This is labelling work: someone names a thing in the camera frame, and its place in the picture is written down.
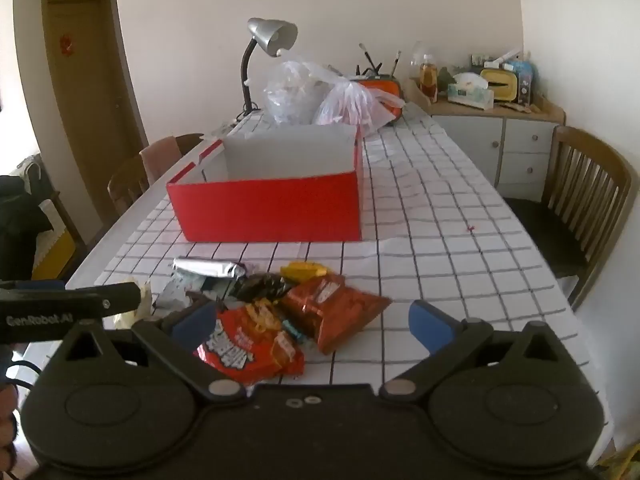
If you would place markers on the paint brush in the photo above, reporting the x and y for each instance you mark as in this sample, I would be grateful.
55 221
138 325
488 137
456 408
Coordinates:
397 62
369 57

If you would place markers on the wooden slatted chair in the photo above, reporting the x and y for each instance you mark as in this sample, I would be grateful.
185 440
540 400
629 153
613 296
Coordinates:
575 195

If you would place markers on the yellow tissue holder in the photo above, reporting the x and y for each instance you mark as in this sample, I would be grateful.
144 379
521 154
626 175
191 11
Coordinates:
500 84

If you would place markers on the red cardboard box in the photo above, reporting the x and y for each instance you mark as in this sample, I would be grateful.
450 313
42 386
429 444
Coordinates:
270 205

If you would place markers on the silver desk lamp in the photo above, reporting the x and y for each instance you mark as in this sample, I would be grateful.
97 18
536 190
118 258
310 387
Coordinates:
270 35

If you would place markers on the plastic bag with red contents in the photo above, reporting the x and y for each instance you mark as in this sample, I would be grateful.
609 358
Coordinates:
350 105

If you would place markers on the small blue candy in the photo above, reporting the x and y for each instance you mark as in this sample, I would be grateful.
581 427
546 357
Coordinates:
295 331

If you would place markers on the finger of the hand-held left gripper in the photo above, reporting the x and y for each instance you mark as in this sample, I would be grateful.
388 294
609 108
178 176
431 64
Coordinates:
35 285
112 300

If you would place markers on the wooden door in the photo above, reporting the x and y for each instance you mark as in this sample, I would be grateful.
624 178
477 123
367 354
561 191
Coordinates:
95 110

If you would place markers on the orange chip bag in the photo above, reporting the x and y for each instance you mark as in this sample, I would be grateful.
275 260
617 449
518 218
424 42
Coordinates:
335 310

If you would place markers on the blue package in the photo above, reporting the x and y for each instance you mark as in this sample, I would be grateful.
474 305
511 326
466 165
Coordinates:
522 77

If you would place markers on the dark glossy snack packet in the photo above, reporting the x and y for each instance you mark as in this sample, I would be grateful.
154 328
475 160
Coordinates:
262 287

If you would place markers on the amber liquid bottle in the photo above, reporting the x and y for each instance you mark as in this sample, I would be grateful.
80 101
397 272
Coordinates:
429 80

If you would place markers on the checked tablecloth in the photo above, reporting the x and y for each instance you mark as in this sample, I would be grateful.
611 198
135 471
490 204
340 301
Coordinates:
440 220

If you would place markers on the silver foil snack packet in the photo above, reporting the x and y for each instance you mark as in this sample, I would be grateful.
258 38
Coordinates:
207 267

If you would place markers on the brown snack packet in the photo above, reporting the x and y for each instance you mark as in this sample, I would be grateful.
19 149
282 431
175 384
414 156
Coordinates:
197 297

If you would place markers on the clear plastic bag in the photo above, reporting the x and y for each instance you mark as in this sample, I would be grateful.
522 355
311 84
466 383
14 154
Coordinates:
290 92

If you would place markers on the yellow snack packet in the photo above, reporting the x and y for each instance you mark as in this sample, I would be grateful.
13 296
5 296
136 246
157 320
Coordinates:
302 271

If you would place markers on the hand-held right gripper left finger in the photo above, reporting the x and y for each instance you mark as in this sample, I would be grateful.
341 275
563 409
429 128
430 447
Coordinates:
196 322

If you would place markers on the orange case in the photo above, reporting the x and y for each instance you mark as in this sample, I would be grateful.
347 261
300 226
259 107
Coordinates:
387 89

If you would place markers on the white cabinet with wooden top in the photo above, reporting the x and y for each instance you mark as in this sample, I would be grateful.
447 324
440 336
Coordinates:
525 145

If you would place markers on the red noodle snack packet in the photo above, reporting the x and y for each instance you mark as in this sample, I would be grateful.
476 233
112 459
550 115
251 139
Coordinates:
247 347

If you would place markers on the pink cloth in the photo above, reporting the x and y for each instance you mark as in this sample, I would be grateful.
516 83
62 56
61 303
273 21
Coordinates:
160 157

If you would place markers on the green tissue box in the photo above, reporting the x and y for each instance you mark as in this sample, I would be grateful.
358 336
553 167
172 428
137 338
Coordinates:
470 96

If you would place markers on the cream snack packet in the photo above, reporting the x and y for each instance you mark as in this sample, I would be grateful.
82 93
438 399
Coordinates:
137 305

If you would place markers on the person's left hand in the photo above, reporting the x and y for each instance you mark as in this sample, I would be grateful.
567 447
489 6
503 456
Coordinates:
7 420

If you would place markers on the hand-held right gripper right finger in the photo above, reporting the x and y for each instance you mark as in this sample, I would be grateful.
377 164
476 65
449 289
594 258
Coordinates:
431 327

